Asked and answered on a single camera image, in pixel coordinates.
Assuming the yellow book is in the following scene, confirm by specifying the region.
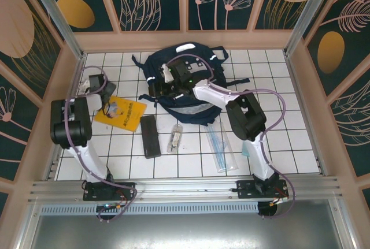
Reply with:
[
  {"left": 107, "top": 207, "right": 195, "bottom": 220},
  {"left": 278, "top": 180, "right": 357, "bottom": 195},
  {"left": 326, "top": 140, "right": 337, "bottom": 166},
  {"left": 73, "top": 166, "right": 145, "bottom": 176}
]
[{"left": 94, "top": 96, "right": 147, "bottom": 132}]

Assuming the navy blue backpack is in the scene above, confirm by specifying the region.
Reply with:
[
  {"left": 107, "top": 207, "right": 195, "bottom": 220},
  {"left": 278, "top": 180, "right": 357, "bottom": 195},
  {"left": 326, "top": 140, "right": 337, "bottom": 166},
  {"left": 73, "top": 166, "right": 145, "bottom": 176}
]
[{"left": 132, "top": 42, "right": 250, "bottom": 127}]

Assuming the black pencil case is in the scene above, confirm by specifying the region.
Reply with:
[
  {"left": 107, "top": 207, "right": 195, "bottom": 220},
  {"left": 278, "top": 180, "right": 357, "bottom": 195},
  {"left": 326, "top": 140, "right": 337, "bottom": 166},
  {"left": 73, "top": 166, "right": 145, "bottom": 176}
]
[{"left": 140, "top": 115, "right": 162, "bottom": 159}]

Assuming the small clear supply case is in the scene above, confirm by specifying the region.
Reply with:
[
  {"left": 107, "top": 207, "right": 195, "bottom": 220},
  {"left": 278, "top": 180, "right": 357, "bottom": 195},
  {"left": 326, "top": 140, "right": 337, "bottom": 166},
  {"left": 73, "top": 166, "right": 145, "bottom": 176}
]
[{"left": 166, "top": 124, "right": 184, "bottom": 155}]

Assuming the clear ruler set pouch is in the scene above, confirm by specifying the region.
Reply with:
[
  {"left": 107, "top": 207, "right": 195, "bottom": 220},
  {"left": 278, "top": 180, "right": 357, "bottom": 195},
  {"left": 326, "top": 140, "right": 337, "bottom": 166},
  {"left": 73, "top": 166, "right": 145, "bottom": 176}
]
[{"left": 204, "top": 121, "right": 241, "bottom": 174}]

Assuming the light blue notepad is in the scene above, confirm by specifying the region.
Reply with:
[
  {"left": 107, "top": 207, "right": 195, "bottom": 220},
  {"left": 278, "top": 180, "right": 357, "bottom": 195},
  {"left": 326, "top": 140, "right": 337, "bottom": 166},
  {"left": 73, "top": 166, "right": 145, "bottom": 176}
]
[{"left": 240, "top": 141, "right": 251, "bottom": 158}]

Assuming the small circuit board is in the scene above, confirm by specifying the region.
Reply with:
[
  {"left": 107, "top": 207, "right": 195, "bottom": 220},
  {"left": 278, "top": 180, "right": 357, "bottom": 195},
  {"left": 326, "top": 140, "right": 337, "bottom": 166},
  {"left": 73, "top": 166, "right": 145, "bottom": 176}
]
[{"left": 97, "top": 202, "right": 122, "bottom": 212}]

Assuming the grey metal sheet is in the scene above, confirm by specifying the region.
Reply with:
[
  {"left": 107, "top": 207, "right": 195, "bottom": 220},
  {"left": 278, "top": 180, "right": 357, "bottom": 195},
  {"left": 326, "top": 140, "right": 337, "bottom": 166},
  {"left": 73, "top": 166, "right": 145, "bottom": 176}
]
[{"left": 28, "top": 199, "right": 352, "bottom": 249}]

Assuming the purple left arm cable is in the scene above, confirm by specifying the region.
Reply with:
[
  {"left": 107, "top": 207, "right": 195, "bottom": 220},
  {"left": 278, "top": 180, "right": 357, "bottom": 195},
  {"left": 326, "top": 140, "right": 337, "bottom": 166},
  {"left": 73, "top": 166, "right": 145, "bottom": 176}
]
[{"left": 65, "top": 65, "right": 139, "bottom": 223}]

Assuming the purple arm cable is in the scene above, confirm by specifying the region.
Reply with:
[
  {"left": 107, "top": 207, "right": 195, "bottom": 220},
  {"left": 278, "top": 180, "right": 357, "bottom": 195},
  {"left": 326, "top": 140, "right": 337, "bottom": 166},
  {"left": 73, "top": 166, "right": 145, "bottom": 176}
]
[
  {"left": 65, "top": 65, "right": 139, "bottom": 223},
  {"left": 166, "top": 53, "right": 295, "bottom": 221}
]

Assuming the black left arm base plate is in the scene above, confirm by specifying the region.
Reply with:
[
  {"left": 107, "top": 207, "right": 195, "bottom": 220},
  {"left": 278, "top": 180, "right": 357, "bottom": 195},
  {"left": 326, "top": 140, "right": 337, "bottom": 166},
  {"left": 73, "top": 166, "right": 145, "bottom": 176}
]
[{"left": 83, "top": 181, "right": 136, "bottom": 202}]

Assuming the aluminium corner post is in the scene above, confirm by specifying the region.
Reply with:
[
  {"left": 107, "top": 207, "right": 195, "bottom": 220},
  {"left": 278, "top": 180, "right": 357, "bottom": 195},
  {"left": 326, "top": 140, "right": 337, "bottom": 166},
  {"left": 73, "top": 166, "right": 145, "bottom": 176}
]
[
  {"left": 283, "top": 0, "right": 338, "bottom": 57},
  {"left": 24, "top": 0, "right": 87, "bottom": 61}
]

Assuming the aluminium mounting rail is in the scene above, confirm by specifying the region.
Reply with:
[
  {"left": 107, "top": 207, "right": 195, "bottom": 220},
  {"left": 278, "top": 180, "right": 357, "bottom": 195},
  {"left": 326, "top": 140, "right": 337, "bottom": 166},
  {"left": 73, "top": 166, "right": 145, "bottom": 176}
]
[{"left": 27, "top": 176, "right": 345, "bottom": 203}]

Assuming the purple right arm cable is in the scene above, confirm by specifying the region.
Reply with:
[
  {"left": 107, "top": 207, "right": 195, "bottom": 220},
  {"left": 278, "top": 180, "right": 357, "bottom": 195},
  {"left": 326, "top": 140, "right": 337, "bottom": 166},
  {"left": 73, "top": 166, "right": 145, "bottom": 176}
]
[{"left": 166, "top": 53, "right": 295, "bottom": 221}]

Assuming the slotted grey cable duct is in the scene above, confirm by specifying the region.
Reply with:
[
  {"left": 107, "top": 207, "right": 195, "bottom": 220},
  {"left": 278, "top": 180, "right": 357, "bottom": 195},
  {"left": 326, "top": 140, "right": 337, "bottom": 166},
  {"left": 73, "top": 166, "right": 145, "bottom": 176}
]
[{"left": 40, "top": 202, "right": 260, "bottom": 215}]

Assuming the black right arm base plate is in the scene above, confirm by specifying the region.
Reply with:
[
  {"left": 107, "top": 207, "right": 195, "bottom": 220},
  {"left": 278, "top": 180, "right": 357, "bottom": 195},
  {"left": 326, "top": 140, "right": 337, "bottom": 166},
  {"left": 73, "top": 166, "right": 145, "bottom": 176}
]
[{"left": 236, "top": 179, "right": 290, "bottom": 200}]

